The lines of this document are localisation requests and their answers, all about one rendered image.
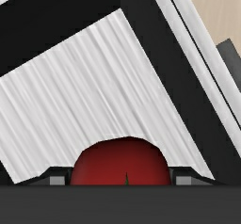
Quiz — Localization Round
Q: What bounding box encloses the cabinet drawer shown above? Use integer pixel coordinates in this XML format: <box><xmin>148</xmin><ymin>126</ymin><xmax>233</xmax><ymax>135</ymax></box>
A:
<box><xmin>0</xmin><ymin>0</ymin><xmax>241</xmax><ymax>186</ymax></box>

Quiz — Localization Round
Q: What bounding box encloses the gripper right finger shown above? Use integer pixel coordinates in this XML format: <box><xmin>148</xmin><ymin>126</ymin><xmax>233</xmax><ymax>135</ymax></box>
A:
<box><xmin>168</xmin><ymin>166</ymin><xmax>220</xmax><ymax>186</ymax></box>

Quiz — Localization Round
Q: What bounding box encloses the red tomato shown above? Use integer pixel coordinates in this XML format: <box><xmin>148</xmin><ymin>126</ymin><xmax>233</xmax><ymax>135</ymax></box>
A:
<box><xmin>69</xmin><ymin>136</ymin><xmax>173</xmax><ymax>186</ymax></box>

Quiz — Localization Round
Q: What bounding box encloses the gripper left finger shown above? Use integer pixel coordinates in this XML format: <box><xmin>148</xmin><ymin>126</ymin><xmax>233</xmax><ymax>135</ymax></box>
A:
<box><xmin>28</xmin><ymin>166</ymin><xmax>74</xmax><ymax>186</ymax></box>

